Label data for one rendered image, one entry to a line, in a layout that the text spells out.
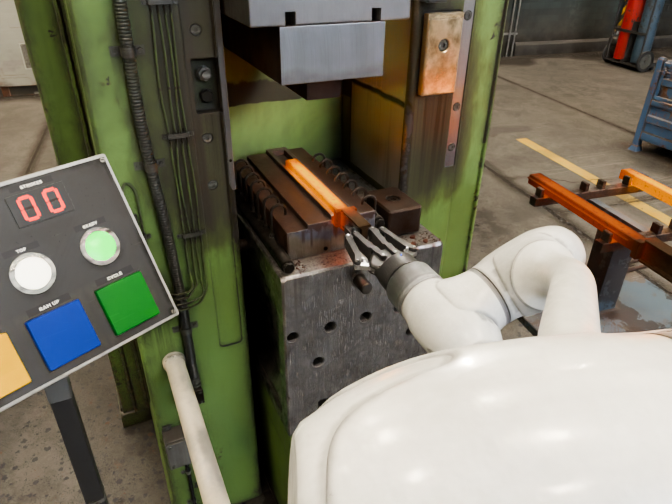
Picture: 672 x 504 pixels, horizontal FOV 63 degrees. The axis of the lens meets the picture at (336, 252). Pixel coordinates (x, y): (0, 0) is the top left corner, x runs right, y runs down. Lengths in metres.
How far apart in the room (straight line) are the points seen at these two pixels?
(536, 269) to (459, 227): 0.74
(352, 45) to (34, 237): 0.60
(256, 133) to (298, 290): 0.57
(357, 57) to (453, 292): 0.46
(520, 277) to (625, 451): 0.59
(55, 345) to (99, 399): 1.41
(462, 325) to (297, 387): 0.56
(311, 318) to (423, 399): 0.92
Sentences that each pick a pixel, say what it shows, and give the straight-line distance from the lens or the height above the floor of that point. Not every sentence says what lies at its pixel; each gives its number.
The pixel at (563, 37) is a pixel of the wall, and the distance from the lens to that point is 8.92.
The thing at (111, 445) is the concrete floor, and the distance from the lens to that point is 2.08.
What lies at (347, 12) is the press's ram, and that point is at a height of 1.38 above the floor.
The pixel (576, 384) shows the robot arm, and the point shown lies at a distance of 0.25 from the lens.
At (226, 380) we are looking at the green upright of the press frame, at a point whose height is 0.51.
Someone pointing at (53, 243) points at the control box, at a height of 1.11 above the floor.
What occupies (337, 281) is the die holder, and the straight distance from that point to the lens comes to 1.12.
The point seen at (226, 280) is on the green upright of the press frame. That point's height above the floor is 0.81.
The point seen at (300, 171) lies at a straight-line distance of 1.30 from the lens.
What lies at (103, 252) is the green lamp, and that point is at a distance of 0.89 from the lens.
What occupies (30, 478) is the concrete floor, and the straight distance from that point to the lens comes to 2.09.
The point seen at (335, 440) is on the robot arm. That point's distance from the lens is 0.24.
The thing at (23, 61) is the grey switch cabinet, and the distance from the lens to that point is 6.45.
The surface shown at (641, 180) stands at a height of 1.02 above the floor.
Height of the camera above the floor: 1.50
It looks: 31 degrees down
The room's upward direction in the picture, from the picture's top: 1 degrees clockwise
